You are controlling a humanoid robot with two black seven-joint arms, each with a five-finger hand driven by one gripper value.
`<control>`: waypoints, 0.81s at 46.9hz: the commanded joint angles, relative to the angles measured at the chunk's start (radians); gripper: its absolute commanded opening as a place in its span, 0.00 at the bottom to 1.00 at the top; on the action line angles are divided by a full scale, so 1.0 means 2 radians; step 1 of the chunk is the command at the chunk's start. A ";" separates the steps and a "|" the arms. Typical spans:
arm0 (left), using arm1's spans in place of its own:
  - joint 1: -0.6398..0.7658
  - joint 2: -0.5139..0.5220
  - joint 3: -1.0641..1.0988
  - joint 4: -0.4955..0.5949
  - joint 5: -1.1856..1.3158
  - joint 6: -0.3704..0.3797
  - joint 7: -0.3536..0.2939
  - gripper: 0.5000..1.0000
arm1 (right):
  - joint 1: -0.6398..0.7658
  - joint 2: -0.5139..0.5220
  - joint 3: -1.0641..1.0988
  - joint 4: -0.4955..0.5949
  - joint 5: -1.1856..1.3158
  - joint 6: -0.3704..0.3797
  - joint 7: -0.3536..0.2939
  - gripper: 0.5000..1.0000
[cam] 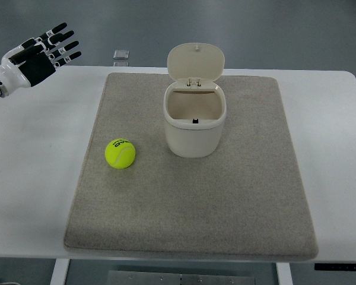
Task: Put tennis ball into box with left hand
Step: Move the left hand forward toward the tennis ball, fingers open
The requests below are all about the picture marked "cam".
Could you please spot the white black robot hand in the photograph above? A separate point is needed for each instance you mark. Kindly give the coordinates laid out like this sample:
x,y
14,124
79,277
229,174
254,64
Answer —
x,y
36,59

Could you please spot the yellow tennis ball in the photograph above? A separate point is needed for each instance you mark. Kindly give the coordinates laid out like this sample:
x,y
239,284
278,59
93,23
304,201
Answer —
x,y
120,153

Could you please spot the clear floor plate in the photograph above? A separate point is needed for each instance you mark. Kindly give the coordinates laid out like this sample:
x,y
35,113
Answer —
x,y
121,54

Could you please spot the cream lidded bin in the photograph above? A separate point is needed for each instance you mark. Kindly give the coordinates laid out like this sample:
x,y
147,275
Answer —
x,y
194,106

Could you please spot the white left table leg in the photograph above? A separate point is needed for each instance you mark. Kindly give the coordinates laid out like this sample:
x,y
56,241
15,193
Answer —
x,y
60,271

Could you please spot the white table leg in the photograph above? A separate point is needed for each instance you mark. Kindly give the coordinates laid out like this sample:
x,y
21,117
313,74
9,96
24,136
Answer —
x,y
284,273
60,271

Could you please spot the beige felt mat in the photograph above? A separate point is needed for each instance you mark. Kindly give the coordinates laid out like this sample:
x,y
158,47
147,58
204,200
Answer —
x,y
245,200

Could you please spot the white right table leg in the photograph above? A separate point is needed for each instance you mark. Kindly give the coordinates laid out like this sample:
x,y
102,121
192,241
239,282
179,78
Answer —
x,y
284,273

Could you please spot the black table control panel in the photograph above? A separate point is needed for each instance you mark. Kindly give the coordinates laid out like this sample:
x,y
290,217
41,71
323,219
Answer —
x,y
335,267

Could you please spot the grey metal base plate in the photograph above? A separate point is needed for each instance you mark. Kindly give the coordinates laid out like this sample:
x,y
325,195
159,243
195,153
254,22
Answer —
x,y
135,277

